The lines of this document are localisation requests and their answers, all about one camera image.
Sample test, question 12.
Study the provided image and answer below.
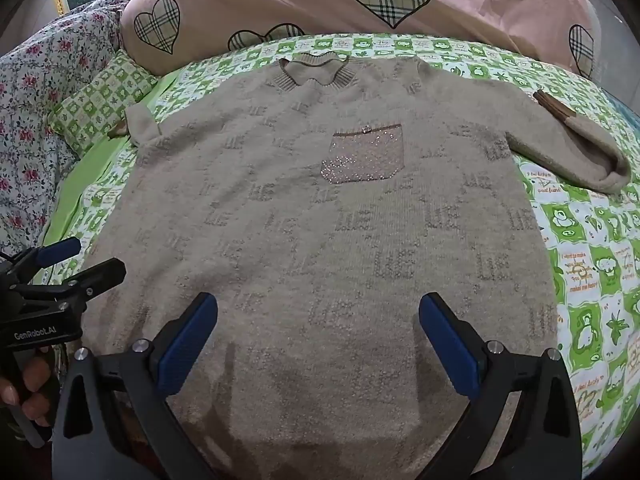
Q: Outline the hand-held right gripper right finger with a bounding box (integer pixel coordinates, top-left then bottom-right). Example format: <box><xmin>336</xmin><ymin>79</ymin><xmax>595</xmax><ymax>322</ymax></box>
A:
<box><xmin>419</xmin><ymin>292</ymin><xmax>583</xmax><ymax>480</ymax></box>

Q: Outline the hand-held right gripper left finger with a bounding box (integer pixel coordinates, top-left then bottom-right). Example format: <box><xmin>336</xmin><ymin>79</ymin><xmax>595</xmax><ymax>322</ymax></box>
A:
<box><xmin>52</xmin><ymin>292</ymin><xmax>221</xmax><ymax>480</ymax></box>

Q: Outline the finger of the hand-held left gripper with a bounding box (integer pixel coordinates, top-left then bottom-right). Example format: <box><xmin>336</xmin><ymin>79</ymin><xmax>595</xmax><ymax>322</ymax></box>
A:
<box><xmin>7</xmin><ymin>237</ymin><xmax>82</xmax><ymax>286</ymax></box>
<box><xmin>62</xmin><ymin>258</ymin><xmax>127</xmax><ymax>306</ymax></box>

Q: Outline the beige knitted sweater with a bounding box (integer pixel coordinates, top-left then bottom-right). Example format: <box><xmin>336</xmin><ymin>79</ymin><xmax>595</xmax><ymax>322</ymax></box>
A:
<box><xmin>82</xmin><ymin>52</ymin><xmax>632</xmax><ymax>480</ymax></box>

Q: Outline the person's left hand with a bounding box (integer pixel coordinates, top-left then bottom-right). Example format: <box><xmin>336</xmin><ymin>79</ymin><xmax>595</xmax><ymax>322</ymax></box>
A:
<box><xmin>0</xmin><ymin>352</ymin><xmax>53</xmax><ymax>428</ymax></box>

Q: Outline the floral quilt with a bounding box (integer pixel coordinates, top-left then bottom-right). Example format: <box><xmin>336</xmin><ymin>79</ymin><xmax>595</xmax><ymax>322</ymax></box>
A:
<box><xmin>0</xmin><ymin>0</ymin><xmax>151</xmax><ymax>261</ymax></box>

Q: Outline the green checked bed sheet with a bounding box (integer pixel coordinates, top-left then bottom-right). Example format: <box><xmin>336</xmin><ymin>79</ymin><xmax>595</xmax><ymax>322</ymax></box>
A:
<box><xmin>40</xmin><ymin>32</ymin><xmax>640</xmax><ymax>476</ymax></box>

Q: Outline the green checked pillow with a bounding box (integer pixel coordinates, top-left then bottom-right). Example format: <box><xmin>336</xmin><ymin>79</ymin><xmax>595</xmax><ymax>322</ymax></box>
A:
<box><xmin>52</xmin><ymin>50</ymin><xmax>161</xmax><ymax>156</ymax></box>

